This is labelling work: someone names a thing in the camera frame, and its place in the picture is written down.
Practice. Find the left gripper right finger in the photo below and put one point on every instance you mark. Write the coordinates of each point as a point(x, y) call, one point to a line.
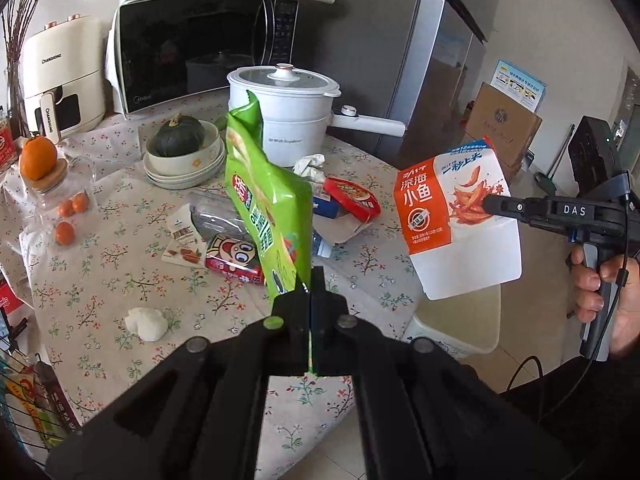
point(422, 414)

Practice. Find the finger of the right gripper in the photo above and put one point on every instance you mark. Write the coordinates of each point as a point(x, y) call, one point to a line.
point(521, 209)

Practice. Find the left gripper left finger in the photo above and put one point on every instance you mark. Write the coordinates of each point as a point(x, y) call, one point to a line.
point(197, 414)

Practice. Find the orange white fish snack bag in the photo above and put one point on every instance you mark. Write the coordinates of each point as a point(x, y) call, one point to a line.
point(454, 245)

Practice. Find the red cartoon drink can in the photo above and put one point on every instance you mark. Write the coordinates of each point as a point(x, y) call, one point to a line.
point(234, 258)

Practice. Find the blue white carton box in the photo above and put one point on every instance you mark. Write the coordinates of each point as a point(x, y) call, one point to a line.
point(328, 227)

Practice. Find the green onion rings snack bag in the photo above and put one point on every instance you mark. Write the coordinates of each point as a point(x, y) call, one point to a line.
point(274, 204)

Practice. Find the white trash bin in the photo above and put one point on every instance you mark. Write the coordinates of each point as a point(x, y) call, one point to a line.
point(464, 325)

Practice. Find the green broom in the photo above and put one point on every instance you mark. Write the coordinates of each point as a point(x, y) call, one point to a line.
point(544, 180)

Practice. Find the upper cardboard box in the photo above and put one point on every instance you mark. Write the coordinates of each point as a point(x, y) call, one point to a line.
point(510, 126)

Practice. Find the white crumpled paper ball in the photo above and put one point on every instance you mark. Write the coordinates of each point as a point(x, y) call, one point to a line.
point(148, 324)

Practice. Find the blue white leaflet box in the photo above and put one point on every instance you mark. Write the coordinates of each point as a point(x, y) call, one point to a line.
point(517, 84)

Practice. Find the white nut snack packet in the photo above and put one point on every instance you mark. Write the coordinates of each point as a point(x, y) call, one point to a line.
point(186, 246)

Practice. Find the floral tablecloth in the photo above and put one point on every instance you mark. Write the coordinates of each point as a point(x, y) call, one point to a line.
point(82, 293)

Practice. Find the grey refrigerator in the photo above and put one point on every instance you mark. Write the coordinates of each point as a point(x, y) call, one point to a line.
point(414, 61)

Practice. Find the crumpled white tissue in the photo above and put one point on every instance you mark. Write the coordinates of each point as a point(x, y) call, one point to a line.
point(310, 168)

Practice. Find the white stacked plates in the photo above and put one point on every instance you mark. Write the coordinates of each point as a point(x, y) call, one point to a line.
point(186, 181)

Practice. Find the white ceramic bowl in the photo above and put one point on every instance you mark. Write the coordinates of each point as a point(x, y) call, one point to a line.
point(177, 166)

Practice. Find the white electric cooking pot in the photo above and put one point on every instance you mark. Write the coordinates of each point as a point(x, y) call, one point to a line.
point(297, 108)

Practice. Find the dark green pumpkin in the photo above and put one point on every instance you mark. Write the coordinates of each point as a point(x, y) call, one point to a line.
point(181, 135)

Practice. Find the large orange fruit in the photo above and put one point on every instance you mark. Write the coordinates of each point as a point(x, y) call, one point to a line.
point(38, 158)

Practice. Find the red labelled glass jar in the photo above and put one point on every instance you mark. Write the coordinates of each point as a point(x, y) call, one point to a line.
point(8, 154)

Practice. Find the black microwave oven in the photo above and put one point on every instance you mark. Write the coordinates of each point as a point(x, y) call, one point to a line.
point(163, 50)

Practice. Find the white air fryer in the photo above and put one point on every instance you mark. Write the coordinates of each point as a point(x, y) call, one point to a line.
point(62, 76)

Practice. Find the dried twig bundle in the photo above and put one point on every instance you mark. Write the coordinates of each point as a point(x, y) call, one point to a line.
point(16, 16)

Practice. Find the black wire rack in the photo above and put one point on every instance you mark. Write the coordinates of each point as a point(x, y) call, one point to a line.
point(34, 408)

